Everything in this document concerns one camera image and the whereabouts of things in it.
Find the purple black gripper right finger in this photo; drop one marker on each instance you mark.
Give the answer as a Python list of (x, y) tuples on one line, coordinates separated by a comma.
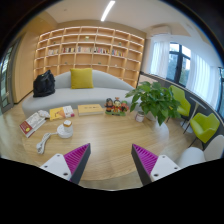
[(151, 167)]

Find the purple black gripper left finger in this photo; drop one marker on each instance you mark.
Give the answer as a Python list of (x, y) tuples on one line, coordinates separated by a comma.
[(69, 166)]

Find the white charger plug orange top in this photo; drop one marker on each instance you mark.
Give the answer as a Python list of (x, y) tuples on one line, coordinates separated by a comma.
[(67, 124)]

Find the round white power socket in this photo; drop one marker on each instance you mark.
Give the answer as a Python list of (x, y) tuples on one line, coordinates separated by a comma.
[(64, 132)]

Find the small white jar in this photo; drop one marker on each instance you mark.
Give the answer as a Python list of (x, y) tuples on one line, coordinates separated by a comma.
[(139, 116)]

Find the yellow orange booklet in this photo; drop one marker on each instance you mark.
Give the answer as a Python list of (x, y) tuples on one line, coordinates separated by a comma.
[(57, 113)]

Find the white red small book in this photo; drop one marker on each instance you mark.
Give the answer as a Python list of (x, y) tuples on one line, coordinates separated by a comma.
[(68, 111)]

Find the yellow flat box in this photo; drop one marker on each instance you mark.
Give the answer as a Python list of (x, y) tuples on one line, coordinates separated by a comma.
[(90, 109)]

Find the white tissue wad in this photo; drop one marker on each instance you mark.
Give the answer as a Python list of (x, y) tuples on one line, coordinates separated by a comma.
[(44, 114)]

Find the green potted plant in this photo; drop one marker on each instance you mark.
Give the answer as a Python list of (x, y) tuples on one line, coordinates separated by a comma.
[(155, 99)]

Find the white chair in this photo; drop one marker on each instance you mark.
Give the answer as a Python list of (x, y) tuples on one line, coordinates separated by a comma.
[(193, 155)]

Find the green chair far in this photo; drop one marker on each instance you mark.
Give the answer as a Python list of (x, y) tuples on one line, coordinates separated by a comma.
[(179, 95)]

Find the green chair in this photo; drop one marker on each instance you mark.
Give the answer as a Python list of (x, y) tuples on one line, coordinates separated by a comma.
[(204, 127), (179, 95)]

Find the green chair near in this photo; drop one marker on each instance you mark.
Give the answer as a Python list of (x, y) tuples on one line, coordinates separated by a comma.
[(204, 127)]

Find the colourful figurine set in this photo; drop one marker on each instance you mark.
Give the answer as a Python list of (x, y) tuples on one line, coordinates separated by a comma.
[(116, 107)]

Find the black backpack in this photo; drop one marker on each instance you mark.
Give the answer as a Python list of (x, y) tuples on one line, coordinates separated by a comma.
[(44, 85)]

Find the grey sofa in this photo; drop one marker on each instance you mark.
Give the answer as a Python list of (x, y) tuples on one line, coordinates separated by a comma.
[(104, 86)]

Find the yellow cushion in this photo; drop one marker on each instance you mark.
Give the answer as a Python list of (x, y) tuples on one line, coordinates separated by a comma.
[(81, 78)]

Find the white curtain right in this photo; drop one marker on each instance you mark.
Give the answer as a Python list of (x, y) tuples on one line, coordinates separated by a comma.
[(203, 80)]

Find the white curtain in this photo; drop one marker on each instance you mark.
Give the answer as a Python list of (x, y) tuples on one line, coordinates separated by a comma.
[(203, 80), (160, 58)]

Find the white curtain left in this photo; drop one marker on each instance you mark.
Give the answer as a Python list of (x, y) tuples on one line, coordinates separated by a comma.
[(160, 58)]

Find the white air conditioner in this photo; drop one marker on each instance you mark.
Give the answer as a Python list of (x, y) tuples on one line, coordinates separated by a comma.
[(161, 30)]

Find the ceiling light strip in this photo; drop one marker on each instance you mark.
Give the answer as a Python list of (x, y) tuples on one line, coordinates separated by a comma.
[(107, 10)]

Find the wooden wall bookshelf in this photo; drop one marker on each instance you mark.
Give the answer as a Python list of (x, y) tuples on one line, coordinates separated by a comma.
[(116, 52)]

